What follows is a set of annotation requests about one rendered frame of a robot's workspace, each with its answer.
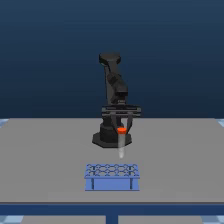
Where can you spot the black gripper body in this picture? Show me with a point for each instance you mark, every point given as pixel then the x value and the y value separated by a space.
pixel 122 109

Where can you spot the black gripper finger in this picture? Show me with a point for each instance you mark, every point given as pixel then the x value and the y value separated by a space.
pixel 115 121
pixel 129 122

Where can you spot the clear orange-capped centrifuge tube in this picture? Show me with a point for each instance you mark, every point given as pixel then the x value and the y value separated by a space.
pixel 121 141

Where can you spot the dark six-joint robot arm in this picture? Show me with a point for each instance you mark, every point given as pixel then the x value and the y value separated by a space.
pixel 113 73

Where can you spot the blue tube rack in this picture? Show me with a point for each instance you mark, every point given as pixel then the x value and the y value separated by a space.
pixel 111 182

